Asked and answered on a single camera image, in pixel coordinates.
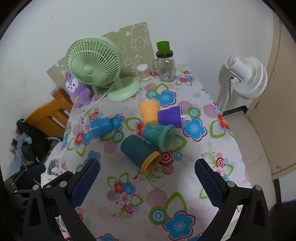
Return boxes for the small clear lidded jar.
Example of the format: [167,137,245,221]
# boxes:
[137,64,151,82]

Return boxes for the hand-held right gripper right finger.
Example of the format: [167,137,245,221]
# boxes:
[195,159,271,241]

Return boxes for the beige cabinet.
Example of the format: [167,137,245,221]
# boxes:
[245,11,296,180]

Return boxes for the floral tablecloth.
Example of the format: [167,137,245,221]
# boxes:
[41,65,252,241]

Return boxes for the orange plastic cup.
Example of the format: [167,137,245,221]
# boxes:
[139,98,161,125]

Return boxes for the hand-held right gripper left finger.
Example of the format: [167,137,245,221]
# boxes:
[23,158,101,241]

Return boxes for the green desk fan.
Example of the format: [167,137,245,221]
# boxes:
[66,36,141,102]

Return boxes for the dark clothes pile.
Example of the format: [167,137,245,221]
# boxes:
[5,119,62,204]

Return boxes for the blue plastic cup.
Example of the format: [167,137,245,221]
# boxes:
[88,117,113,138]

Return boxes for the wooden chair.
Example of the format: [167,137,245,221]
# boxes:
[16,88,74,138]

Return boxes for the white fan cable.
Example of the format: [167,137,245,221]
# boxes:
[81,83,116,121]

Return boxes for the teal glitter plastic cup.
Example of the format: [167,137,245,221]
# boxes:
[142,124,176,152]

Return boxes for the purple plastic cup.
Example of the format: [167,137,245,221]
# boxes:
[158,106,188,129]

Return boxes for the green plastic cup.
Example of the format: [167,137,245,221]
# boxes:
[156,41,171,54]

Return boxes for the glass jar mug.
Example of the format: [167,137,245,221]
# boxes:
[152,51,176,82]

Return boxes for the dark teal cup yellow rim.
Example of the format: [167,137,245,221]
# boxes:
[120,135,161,173]

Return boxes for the purple plush toy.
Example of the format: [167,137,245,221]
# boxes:
[64,71,91,108]

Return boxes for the white standing fan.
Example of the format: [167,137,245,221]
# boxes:
[215,55,268,113]

